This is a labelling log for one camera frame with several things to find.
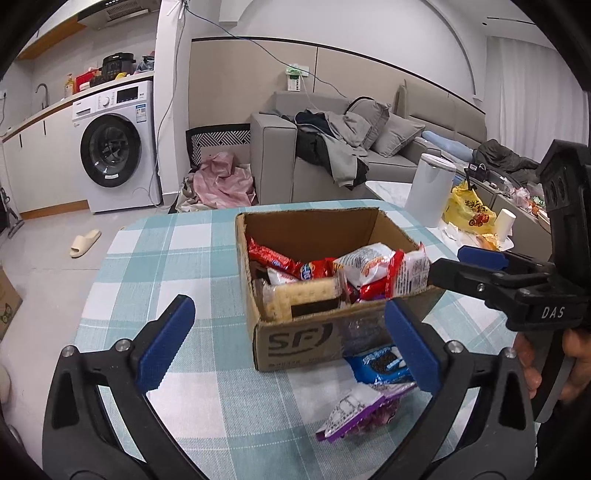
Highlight long red snack packet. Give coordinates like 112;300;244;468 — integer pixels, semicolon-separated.
247;235;303;278

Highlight beige slipper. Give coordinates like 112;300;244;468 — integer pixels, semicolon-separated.
69;229;102;258

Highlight white cylindrical bin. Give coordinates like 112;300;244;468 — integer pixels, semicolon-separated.
405;154;457;228

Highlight grey sofa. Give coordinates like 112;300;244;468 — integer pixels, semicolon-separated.
249;80;490;206

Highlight red and white snack packet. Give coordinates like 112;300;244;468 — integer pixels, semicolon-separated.
385;244;431;298

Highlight person's right hand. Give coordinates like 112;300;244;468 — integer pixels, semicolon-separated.
513;318;591;407

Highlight plain red snack packet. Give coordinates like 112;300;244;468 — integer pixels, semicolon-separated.
358;279;393;303

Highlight black jacket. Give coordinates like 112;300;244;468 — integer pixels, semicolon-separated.
293;111;333;167

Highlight grey pillow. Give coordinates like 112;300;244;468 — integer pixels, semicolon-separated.
348;98;391;148
372;113;426;155

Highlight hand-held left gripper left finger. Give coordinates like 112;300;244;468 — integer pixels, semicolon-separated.
41;294;204;480

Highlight teal checked tablecloth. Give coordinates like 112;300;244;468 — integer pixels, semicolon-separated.
74;199;518;480

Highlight wooden wall cabinet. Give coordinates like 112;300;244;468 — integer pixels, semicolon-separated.
18;21;88;61

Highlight white paper cup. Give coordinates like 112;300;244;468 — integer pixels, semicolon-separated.
495;209;516;243

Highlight red cookie packet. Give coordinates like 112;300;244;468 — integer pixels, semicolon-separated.
295;257;345;281

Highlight brown cardboard box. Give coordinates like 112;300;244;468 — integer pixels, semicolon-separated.
235;207;446;372

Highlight dark jacket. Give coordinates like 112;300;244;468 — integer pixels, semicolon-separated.
473;138;552;174

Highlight white orange snack packet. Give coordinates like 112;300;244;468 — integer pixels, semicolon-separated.
332;242;398;289

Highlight blue cookie packet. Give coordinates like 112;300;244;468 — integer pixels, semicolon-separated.
344;344;416;386

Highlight black and white patterned cushion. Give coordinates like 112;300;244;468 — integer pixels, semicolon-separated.
185;124;252;169

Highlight white marble side table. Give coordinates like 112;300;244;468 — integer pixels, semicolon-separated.
365;180;515;252

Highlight white washing machine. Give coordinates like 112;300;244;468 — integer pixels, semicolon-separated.
71;79;163;214

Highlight yellow plastic bag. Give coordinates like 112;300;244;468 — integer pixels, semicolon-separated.
443;182;498;235

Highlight clear cracker packet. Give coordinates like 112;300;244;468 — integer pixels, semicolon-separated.
261;277;342;321

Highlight white wall socket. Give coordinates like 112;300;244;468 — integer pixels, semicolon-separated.
284;65;310;92

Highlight cardboard box on floor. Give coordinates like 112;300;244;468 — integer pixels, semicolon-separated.
0;265;24;342

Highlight black pressure cooker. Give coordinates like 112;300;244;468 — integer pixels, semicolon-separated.
100;53;136;81

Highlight pink cloth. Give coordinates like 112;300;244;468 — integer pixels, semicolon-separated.
191;151;257;209

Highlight purple snack packet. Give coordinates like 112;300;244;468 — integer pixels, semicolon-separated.
316;381;419;444

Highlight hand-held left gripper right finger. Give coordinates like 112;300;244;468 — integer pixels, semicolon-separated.
374;299;539;480

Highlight grey jacket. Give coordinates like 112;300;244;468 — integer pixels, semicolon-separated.
323;111;384;188

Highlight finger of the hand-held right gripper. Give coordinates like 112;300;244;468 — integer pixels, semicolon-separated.
457;246;557;278
427;257;555;305

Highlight white curtain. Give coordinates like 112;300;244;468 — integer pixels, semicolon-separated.
485;34;591;153

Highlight white kitchen cabinet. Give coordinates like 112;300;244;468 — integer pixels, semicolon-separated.
0;95;90;220

